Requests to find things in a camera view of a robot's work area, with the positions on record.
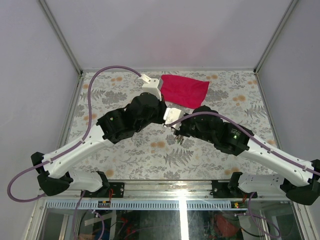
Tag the keyring with coloured tags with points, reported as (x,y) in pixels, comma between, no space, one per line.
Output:
(179,139)

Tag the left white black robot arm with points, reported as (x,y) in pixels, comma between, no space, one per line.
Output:
(56,172)

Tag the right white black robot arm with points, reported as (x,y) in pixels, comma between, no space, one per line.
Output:
(296,179)

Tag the floral patterned table mat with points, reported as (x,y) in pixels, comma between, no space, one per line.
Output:
(153,153)

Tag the folded red cloth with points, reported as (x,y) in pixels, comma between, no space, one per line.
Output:
(184,91)

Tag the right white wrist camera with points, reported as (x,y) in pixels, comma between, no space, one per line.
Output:
(171,115)

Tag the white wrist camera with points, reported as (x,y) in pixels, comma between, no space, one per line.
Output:
(152,85)
(171,115)

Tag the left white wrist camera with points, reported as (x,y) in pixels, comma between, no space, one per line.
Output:
(152,85)

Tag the aluminium front rail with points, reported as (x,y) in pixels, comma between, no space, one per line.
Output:
(165,188)

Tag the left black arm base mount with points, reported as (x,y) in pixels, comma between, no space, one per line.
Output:
(115,190)

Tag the blue slotted cable duct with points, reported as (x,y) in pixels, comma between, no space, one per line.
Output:
(119,204)

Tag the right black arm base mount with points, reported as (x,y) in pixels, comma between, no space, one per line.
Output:
(222,190)

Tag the left aluminium frame post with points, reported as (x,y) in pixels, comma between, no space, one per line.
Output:
(59,35)

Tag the aluminium frame post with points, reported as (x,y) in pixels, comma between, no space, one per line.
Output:
(59,35)
(283,21)

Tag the right aluminium frame post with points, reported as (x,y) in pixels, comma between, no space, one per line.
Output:
(283,21)

